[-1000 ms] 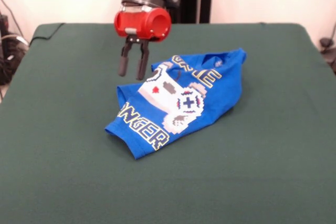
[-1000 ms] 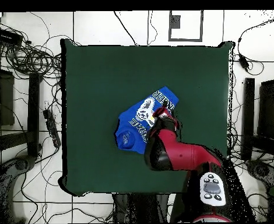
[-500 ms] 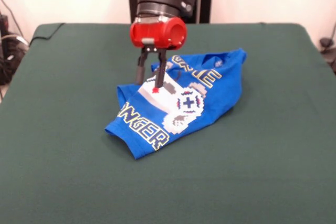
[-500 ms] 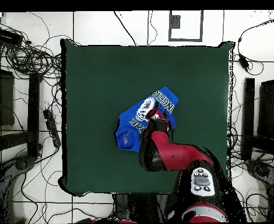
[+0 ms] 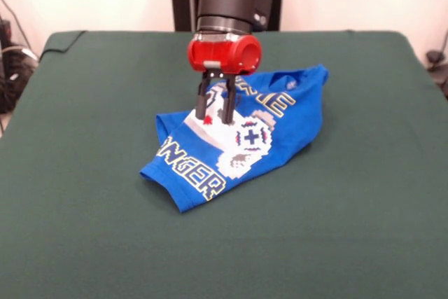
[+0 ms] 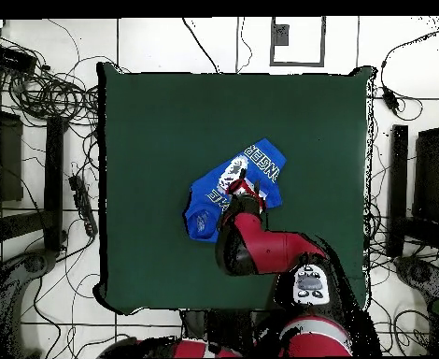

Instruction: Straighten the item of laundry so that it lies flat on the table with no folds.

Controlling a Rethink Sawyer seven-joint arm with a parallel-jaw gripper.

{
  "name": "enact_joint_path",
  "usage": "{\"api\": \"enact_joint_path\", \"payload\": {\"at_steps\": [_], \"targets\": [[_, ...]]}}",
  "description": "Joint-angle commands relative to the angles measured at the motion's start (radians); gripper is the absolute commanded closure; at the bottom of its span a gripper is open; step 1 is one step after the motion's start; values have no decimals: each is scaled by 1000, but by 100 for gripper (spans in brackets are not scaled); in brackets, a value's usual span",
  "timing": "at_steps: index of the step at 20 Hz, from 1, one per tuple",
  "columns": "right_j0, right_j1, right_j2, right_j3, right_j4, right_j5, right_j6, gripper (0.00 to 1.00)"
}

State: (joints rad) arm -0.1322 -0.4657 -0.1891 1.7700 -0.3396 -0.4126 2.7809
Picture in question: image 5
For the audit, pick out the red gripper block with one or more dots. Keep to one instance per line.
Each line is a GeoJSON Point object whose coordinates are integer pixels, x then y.
{"type": "Point", "coordinates": [224, 55]}

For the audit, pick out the blue printed T-shirt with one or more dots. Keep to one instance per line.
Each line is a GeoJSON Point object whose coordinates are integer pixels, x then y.
{"type": "Point", "coordinates": [297, 131]}

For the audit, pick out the dark green table cloth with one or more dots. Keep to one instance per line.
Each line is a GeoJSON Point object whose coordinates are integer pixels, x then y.
{"type": "Point", "coordinates": [105, 103]}

